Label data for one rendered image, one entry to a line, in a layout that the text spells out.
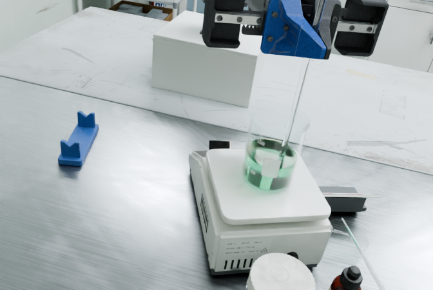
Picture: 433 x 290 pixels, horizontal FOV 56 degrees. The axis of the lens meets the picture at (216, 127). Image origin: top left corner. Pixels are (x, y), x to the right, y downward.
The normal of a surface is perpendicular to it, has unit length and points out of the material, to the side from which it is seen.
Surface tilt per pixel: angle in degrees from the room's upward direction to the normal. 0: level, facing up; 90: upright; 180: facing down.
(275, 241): 90
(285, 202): 0
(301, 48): 90
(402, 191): 0
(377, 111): 0
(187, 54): 90
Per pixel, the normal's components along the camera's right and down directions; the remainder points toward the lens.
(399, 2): -0.23, 0.50
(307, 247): 0.18, 0.55
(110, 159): 0.11, -0.84
